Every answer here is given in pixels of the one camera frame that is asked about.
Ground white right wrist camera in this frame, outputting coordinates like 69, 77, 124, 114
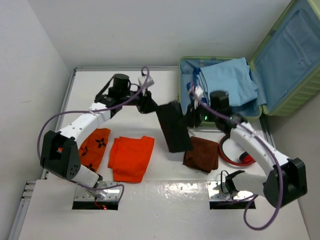
190, 85, 206, 101

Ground plain orange cloth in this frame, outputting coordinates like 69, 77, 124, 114
108, 136, 155, 183

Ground black pouch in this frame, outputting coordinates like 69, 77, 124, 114
156, 100, 193, 153

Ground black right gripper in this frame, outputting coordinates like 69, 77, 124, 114
178, 98, 219, 127

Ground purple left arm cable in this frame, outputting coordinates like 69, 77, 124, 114
36, 66, 151, 201

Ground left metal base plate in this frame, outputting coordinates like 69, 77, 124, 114
74, 181, 122, 202

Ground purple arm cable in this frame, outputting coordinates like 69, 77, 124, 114
36, 66, 151, 201
191, 82, 286, 230

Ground red black headphones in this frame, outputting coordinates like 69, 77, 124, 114
218, 133, 257, 166

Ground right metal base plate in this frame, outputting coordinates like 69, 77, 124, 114
207, 180, 253, 202

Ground green suitcase blue lining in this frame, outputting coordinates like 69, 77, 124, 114
178, 0, 320, 120

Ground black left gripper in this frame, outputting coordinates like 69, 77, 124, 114
119, 84, 159, 113

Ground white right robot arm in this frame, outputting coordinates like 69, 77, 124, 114
187, 87, 308, 208

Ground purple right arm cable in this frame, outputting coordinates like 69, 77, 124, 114
191, 82, 286, 230

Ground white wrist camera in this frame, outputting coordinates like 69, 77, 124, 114
190, 85, 206, 101
138, 75, 155, 89

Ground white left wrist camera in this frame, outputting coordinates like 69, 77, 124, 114
138, 75, 155, 89

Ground brown folded towel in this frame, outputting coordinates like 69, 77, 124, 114
183, 136, 220, 174

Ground light blue garment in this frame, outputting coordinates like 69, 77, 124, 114
200, 57, 258, 107

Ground metal base plate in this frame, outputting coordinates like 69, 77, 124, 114
74, 181, 122, 202
207, 180, 253, 202

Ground dark blue garment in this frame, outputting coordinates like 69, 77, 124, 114
186, 67, 208, 104

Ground orange black patterned cloth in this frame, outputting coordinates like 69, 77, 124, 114
78, 128, 111, 172

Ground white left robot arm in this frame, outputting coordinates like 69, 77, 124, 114
37, 72, 157, 191

